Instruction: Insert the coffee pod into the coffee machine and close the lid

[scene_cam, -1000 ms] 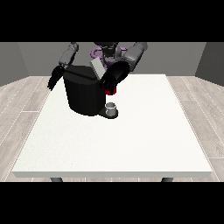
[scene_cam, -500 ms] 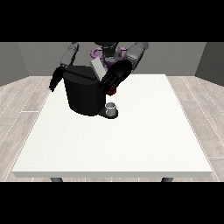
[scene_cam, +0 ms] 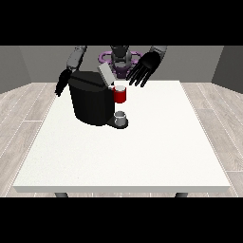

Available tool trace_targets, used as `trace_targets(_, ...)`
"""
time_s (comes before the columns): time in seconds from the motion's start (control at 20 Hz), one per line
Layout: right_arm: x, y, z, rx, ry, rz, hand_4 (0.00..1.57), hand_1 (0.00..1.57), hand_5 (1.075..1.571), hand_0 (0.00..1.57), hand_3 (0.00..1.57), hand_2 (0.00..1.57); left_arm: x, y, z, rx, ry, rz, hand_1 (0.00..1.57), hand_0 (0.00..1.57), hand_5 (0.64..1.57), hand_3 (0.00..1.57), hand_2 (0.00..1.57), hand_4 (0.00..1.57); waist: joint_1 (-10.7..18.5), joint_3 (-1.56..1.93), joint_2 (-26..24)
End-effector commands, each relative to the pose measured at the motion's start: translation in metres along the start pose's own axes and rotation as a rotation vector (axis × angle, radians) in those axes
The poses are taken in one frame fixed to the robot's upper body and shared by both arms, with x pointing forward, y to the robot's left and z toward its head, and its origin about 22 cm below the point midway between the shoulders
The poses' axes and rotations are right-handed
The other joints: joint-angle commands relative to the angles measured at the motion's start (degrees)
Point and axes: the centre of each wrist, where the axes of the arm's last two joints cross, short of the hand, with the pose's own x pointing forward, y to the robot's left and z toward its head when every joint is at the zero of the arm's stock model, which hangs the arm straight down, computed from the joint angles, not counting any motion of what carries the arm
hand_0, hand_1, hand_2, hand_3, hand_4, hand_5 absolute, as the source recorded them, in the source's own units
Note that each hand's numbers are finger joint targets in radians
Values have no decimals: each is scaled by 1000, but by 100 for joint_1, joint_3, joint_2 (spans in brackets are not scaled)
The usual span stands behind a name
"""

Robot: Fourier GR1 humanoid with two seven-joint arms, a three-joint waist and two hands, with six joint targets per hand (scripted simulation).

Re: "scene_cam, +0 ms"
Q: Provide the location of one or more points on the small grey coffee pod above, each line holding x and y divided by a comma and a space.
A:
120, 88

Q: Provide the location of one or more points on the small grey cup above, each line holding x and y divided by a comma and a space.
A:
120, 118

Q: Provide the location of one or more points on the grey robot trunk purple rings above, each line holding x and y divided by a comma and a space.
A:
120, 61

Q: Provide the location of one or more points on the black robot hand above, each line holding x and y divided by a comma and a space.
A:
62, 81
147, 65

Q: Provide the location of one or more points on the red pod holder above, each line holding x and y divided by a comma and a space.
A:
120, 96

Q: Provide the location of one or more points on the black coffee machine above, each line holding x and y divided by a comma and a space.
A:
90, 101

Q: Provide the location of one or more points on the pale grey machine lid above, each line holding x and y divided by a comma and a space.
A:
106, 73

